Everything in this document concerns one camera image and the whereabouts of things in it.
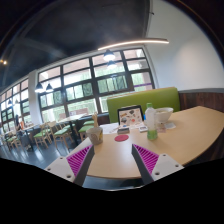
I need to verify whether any black framed menu stand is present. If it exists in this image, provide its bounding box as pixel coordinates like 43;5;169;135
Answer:
117;105;144;126

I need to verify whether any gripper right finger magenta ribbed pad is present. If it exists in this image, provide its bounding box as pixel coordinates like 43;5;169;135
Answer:
132;144;183;185

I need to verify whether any black pendant lamp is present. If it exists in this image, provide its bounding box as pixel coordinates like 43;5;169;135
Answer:
103;49;115;62

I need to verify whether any beige paper cup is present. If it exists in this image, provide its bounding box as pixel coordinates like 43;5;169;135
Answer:
87;127;103;145

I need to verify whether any long linear ceiling light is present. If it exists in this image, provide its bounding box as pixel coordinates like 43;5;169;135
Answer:
98;38;169;51

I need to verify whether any wooden chair, green seat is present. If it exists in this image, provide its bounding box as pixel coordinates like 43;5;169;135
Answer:
34;124;51;147
48;121;71;148

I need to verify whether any black framed window wall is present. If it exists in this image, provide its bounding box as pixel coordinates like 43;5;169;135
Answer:
0;48;154;132

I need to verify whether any white bowl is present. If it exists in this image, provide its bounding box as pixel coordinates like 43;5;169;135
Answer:
156;107;174;123

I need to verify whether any green upholstered bench backrest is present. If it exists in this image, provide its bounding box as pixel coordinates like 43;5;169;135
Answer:
107;87;180;123

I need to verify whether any clear bottle, green label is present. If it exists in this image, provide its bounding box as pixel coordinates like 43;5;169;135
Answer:
145;103;157;140

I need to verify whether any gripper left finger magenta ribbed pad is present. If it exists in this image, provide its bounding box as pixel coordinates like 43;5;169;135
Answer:
45;145;95;186

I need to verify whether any red round coaster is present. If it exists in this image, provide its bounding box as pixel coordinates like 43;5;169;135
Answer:
114;134;129;142

